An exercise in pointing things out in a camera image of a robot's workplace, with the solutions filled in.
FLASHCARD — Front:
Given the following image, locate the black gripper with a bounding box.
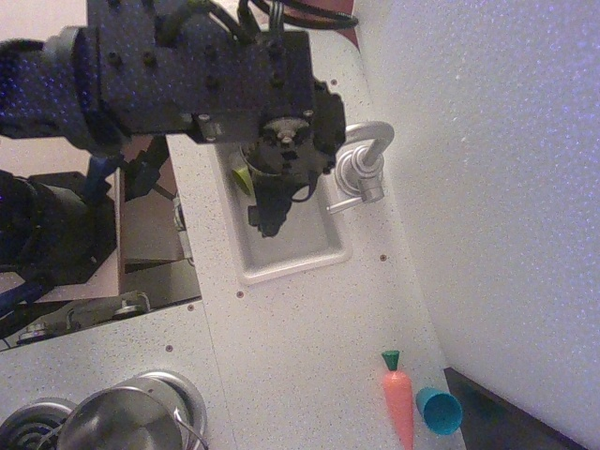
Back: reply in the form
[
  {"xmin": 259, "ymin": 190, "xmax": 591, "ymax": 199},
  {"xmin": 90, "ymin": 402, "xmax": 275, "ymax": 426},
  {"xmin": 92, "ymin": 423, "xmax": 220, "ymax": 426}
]
[{"xmin": 158, "ymin": 22, "xmax": 346, "ymax": 238}]

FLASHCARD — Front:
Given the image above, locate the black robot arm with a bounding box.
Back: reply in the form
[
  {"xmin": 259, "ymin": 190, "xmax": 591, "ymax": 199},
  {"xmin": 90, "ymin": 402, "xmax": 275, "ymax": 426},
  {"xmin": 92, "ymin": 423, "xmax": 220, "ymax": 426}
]
[{"xmin": 1, "ymin": 1, "xmax": 346, "ymax": 237}]

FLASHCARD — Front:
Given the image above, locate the silver toy faucet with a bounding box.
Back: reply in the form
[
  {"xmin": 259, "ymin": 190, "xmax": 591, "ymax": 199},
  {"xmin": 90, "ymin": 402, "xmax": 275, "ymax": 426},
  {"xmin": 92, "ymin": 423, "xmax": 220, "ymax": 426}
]
[{"xmin": 327, "ymin": 121, "xmax": 395, "ymax": 215}]

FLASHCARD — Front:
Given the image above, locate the green object in sink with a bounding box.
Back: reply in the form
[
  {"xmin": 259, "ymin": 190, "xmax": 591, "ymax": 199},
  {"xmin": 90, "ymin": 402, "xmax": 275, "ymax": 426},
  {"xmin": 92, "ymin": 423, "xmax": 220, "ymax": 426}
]
[{"xmin": 232, "ymin": 165, "xmax": 254, "ymax": 197}]

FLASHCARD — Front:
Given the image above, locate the white toy sink basin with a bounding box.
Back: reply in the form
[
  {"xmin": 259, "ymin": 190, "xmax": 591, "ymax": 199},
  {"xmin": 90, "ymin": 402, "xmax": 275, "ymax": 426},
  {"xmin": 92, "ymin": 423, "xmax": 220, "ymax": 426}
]
[{"xmin": 212, "ymin": 144, "xmax": 352, "ymax": 285}]

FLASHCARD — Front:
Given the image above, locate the orange toy carrot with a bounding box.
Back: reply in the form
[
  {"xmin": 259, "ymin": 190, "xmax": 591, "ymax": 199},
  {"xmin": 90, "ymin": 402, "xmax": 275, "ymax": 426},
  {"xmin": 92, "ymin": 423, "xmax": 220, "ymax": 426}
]
[{"xmin": 382, "ymin": 350, "xmax": 414, "ymax": 450}]

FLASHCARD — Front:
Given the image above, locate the silver metal pot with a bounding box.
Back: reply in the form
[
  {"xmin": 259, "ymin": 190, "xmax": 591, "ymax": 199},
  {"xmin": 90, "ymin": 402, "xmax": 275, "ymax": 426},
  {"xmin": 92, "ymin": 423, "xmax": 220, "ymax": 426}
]
[{"xmin": 57, "ymin": 376, "xmax": 184, "ymax": 449}]

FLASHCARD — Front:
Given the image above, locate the teal plastic cup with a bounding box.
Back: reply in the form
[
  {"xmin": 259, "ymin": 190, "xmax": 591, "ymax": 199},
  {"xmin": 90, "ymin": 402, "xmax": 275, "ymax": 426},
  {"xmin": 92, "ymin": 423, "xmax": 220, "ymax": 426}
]
[{"xmin": 415, "ymin": 387, "xmax": 463, "ymax": 436}]

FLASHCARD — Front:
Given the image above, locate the silver stove burner left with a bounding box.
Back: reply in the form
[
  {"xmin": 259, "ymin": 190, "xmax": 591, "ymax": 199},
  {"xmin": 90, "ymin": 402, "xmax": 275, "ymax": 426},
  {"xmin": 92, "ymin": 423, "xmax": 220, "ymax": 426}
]
[{"xmin": 1, "ymin": 397, "xmax": 76, "ymax": 449}]

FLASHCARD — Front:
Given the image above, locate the black cable bundle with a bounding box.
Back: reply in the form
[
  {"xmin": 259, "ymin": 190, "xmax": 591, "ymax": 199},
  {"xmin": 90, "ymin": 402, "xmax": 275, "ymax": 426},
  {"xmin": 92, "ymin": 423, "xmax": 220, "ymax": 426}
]
[{"xmin": 236, "ymin": 0, "xmax": 360, "ymax": 34}]

